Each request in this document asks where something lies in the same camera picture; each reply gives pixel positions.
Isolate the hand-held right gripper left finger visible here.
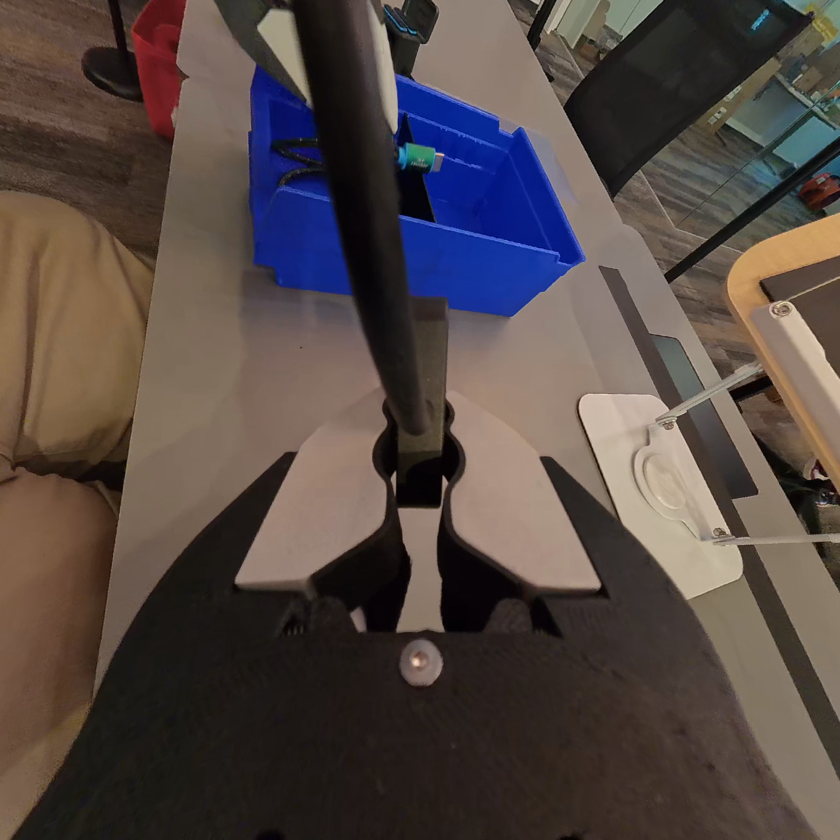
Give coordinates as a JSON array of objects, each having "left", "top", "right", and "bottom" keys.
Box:
[{"left": 234, "top": 387, "right": 413, "bottom": 634}]

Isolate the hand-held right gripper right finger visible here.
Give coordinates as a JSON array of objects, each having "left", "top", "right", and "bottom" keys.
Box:
[{"left": 434, "top": 389, "right": 602, "bottom": 634}]

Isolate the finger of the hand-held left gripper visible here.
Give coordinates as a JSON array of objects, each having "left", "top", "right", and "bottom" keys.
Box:
[
  {"left": 256, "top": 5, "right": 312, "bottom": 101},
  {"left": 366, "top": 0, "right": 400, "bottom": 132}
]

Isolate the black usb cable green plug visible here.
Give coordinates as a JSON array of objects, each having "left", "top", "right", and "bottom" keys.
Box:
[{"left": 268, "top": 136, "right": 447, "bottom": 193}]

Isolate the thick black cable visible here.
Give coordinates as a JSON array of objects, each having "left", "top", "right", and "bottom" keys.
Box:
[{"left": 289, "top": 0, "right": 437, "bottom": 437}]

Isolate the blue plastic bin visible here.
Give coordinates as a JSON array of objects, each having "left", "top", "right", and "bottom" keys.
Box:
[{"left": 248, "top": 66, "right": 586, "bottom": 319}]

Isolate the black and blue device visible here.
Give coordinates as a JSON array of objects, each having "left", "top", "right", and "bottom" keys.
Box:
[{"left": 384, "top": 0, "right": 441, "bottom": 73}]

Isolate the red plastic bin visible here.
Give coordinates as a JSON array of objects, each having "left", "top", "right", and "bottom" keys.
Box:
[{"left": 131, "top": 0, "right": 188, "bottom": 139}]

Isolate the black stand base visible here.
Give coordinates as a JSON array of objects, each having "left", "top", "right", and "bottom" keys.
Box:
[{"left": 82, "top": 0, "right": 145, "bottom": 102}]

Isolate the black mesh chair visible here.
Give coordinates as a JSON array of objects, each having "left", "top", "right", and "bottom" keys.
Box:
[{"left": 563, "top": 0, "right": 815, "bottom": 198}]

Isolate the white metal bar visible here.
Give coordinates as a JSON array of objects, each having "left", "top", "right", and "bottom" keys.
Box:
[{"left": 750, "top": 301, "right": 840, "bottom": 454}]

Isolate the black slanted pole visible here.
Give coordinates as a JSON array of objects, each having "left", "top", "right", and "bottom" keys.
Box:
[{"left": 664, "top": 138, "right": 840, "bottom": 284}]

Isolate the orange red tool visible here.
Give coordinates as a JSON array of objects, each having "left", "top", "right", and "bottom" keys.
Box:
[{"left": 797, "top": 172, "right": 840, "bottom": 212}]

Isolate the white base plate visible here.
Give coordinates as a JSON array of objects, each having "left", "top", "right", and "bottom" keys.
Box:
[{"left": 577, "top": 392, "right": 744, "bottom": 601}]

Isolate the clear acrylic bracket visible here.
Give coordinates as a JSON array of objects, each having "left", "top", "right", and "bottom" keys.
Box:
[{"left": 633, "top": 364, "right": 840, "bottom": 547}]

